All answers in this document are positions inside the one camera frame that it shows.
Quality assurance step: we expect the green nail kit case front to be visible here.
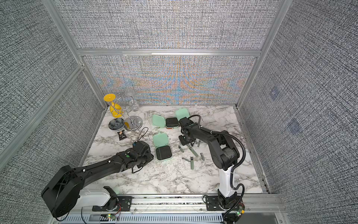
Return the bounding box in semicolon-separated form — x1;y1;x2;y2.
153;133;172;161

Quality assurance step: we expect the green nail kit case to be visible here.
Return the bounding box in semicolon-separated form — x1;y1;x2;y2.
152;114;179;129
175;108;190;121
153;133;172;161

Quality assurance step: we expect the large green nail clipper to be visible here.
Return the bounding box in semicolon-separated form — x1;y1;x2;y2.
189;147;199;157

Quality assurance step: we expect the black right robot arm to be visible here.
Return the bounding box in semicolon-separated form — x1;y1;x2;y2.
179;114;246;211

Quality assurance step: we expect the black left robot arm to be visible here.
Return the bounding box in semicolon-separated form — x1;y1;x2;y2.
41;141;154;218

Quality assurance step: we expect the green nail kit case right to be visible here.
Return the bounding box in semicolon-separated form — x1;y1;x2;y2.
175;108;190;121

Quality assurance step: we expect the green nail kit case middle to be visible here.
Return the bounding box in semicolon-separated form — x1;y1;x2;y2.
152;114;179;129

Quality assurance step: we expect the black snack packet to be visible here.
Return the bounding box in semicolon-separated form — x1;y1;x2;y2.
117;131;127;141

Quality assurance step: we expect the chrome cup holder stand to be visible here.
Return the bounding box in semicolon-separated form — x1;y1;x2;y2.
113;93;143;131

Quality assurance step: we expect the black white patterned bowl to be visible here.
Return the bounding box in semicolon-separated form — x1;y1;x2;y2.
108;118;125;131

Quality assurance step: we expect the yellow plastic cup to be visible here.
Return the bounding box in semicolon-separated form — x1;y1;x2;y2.
110;102;122;118

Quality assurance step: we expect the clear glass cup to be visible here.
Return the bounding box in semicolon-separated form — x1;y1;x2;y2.
125;90;139;112

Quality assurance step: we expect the yellow cup on stand top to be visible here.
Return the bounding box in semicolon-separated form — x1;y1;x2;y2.
103;93;116;102

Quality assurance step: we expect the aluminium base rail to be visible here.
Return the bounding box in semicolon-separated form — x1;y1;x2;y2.
48;193;290;224

